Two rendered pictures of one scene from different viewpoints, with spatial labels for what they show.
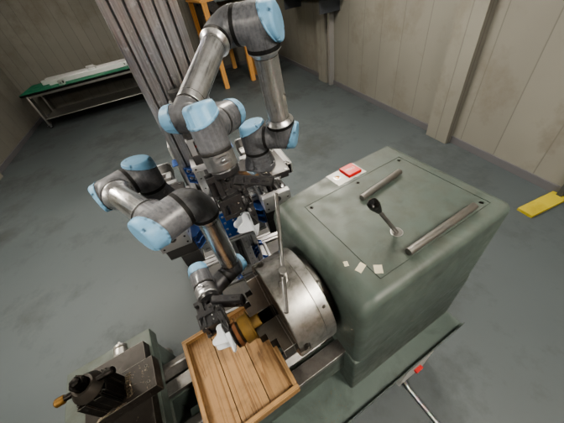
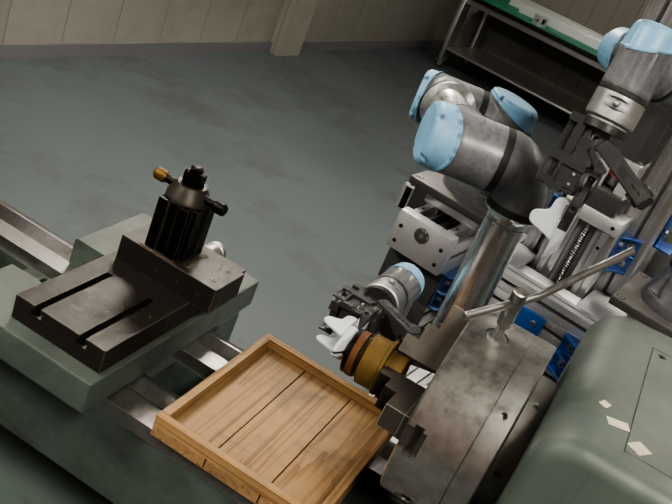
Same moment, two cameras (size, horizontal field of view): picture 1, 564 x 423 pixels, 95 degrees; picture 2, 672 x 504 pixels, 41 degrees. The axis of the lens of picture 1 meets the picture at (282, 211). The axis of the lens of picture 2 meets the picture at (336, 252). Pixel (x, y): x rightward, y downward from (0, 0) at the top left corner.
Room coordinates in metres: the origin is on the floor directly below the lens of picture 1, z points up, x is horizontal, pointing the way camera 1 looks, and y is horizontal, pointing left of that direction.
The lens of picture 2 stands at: (-0.68, -0.47, 1.80)
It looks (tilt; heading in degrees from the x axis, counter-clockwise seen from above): 25 degrees down; 38
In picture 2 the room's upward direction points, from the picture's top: 23 degrees clockwise
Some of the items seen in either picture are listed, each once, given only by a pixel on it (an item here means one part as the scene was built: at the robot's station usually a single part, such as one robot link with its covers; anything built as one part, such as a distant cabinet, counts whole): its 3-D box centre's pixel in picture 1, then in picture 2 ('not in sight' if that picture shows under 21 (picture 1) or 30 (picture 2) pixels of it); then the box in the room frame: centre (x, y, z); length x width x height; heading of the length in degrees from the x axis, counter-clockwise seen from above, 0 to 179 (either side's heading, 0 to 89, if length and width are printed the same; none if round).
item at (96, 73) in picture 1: (93, 90); (570, 75); (6.70, 3.62, 0.43); 2.37 x 0.90 x 0.86; 104
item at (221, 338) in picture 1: (222, 339); (339, 328); (0.33, 0.25, 1.10); 0.09 x 0.06 x 0.03; 22
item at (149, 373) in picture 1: (125, 391); (180, 265); (0.27, 0.59, 1.00); 0.20 x 0.10 x 0.05; 112
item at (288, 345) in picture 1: (282, 337); (400, 408); (0.30, 0.08, 1.09); 0.12 x 0.11 x 0.05; 22
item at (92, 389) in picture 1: (86, 386); (190, 191); (0.26, 0.62, 1.14); 0.08 x 0.08 x 0.03
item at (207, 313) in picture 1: (211, 313); (360, 313); (0.43, 0.29, 1.08); 0.12 x 0.09 x 0.08; 22
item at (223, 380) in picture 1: (237, 364); (286, 424); (0.32, 0.27, 0.89); 0.36 x 0.30 x 0.04; 22
